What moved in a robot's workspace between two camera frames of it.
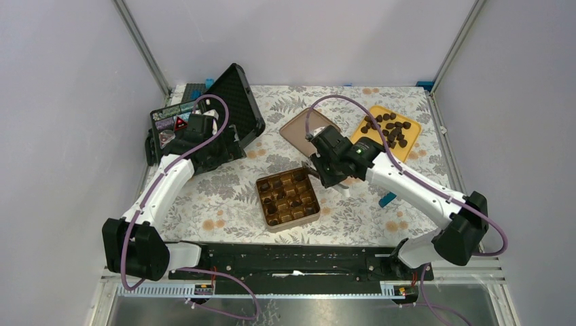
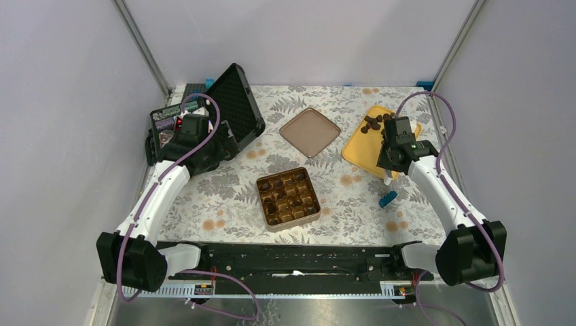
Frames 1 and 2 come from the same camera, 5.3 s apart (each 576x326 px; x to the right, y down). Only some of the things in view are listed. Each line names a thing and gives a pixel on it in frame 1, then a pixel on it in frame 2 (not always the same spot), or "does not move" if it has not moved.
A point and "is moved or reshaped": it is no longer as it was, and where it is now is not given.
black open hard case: x=210 y=131 does not move
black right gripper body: x=329 y=173 → x=385 y=160
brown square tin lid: x=294 y=132 does not move
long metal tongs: x=306 y=169 is moved or reshaped
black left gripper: x=233 y=149 does not move
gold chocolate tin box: x=288 y=198 does not move
